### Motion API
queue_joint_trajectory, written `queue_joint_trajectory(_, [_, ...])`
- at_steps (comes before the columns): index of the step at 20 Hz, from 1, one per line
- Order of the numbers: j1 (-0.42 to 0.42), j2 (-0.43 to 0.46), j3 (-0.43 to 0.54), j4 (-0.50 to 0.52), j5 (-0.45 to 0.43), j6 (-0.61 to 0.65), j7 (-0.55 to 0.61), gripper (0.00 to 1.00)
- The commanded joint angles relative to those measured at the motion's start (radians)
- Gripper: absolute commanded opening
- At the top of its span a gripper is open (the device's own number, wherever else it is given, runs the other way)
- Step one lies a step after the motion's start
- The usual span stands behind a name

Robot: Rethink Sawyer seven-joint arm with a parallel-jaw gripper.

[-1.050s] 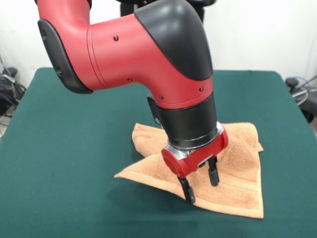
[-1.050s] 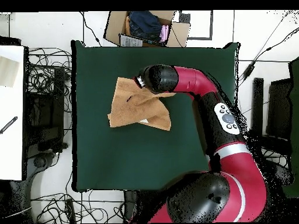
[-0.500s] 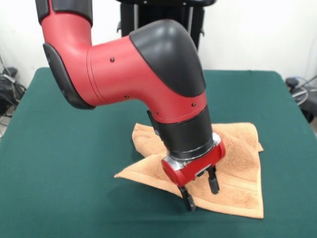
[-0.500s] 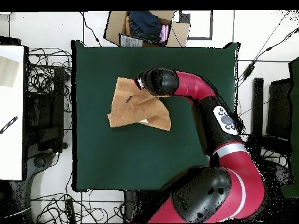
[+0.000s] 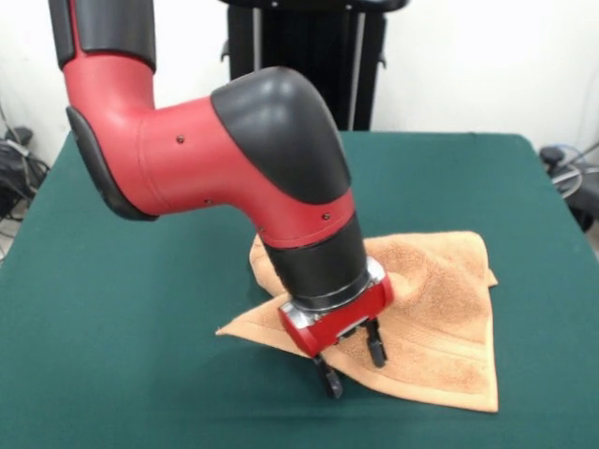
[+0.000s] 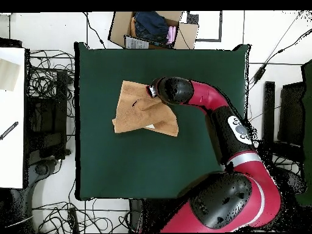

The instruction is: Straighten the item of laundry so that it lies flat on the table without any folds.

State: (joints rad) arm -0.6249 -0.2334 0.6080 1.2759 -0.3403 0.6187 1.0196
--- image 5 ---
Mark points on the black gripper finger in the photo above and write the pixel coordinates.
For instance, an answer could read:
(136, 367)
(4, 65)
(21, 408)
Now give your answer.
(375, 348)
(331, 376)

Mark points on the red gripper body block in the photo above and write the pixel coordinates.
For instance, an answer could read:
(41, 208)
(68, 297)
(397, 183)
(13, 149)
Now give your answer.
(337, 327)

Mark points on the orange terry towel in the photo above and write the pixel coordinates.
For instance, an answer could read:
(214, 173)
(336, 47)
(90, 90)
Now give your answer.
(444, 327)

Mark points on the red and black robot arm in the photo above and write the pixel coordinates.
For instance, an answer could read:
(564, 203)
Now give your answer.
(210, 154)

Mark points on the dark green table cloth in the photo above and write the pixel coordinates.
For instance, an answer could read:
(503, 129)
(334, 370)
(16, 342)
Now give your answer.
(140, 327)

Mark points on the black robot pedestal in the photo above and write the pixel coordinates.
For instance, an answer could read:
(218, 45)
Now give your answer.
(304, 47)

